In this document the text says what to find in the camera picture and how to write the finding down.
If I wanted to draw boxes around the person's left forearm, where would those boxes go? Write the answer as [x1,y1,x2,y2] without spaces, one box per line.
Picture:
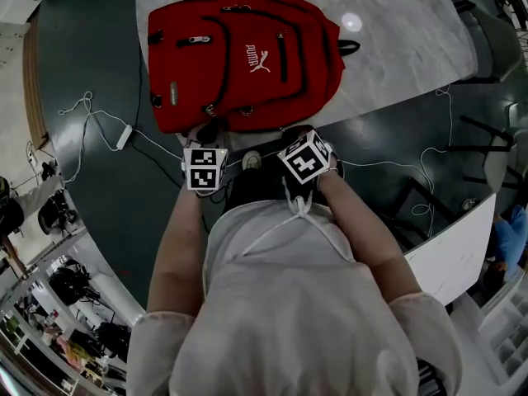
[146,178,212,317]

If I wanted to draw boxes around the white power strip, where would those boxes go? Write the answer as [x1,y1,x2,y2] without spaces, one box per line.
[111,124,134,153]

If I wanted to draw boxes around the person's black trousers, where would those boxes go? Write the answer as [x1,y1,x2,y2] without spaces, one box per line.
[221,163,299,216]

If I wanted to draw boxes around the grey chair with black frame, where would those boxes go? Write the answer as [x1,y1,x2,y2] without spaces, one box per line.
[452,0,526,85]
[448,115,528,190]

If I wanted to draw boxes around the person's right forearm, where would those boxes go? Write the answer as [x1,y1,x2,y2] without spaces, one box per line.
[316,169,422,305]

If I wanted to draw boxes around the person's white shirt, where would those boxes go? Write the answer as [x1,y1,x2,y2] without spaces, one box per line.
[126,198,464,396]

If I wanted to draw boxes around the white board panel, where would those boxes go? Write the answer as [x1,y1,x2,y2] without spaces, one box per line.
[403,193,497,306]

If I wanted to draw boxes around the black headset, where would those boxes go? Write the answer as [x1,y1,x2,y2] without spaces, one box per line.
[47,257,94,307]

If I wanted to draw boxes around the red backpack bag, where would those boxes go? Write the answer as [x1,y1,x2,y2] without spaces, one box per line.
[146,0,362,136]

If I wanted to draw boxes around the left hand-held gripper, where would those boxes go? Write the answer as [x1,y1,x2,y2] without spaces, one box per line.
[180,122,229,192]

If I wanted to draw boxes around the wooden board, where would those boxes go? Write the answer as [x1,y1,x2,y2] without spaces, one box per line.
[21,17,51,149]

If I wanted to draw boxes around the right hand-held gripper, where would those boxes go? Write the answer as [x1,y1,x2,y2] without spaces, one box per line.
[276,125,346,186]

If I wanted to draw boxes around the white cable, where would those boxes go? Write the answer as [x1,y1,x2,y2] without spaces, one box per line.
[342,83,454,238]
[57,91,185,185]

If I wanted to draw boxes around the white cord strap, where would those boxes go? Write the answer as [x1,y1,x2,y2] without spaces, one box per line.
[241,176,356,263]

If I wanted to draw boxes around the person's white shoe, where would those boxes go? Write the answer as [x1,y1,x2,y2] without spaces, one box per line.
[242,150,262,172]

